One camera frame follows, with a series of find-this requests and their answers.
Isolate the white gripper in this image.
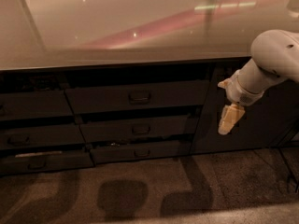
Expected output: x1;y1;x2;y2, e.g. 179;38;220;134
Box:
218;69;265;135

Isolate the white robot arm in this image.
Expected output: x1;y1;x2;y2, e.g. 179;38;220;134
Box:
218;30;299;135

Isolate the dark cabinet door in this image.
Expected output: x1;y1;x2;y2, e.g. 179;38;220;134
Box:
191;65;299;154

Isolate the top drawer metal handle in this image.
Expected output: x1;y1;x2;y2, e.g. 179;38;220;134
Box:
128;91;151;105

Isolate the dark cabinet frame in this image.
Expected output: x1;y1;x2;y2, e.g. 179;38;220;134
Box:
0;59;298;166

